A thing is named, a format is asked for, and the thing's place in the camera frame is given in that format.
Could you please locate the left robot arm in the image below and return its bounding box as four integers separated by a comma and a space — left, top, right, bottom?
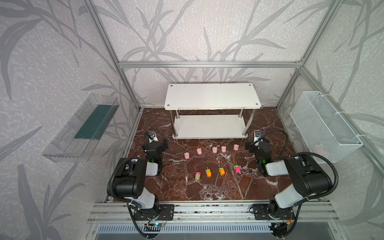
107, 140, 168, 215

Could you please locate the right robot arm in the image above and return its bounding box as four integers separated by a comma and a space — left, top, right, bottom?
245, 141, 339, 215

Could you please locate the white two-tier shelf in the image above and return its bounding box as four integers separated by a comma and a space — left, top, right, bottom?
164, 83, 262, 140

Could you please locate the orange toy car right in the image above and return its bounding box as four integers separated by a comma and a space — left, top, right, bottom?
219, 168, 226, 176

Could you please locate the orange toy car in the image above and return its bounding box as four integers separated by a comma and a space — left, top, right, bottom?
219, 168, 226, 176
206, 169, 212, 178

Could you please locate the pink item in basket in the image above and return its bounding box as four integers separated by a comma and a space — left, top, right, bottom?
314, 144, 329, 157

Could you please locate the orange toy car left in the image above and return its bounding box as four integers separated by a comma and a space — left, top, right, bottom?
206, 169, 212, 178

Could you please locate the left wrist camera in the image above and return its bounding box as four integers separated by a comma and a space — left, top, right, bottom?
147, 131, 159, 143

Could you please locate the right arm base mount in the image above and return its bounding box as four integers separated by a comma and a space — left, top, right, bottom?
249, 203, 296, 222

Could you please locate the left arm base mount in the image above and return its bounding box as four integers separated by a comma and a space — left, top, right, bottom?
134, 204, 175, 221

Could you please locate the white wire mesh basket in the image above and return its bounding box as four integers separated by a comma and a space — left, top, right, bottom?
290, 91, 363, 163

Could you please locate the clear plastic wall bin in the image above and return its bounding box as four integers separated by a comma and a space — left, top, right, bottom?
42, 94, 120, 163

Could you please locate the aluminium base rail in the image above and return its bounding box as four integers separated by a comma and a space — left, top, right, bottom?
87, 200, 340, 224

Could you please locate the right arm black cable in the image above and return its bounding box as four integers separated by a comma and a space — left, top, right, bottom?
257, 129, 339, 238

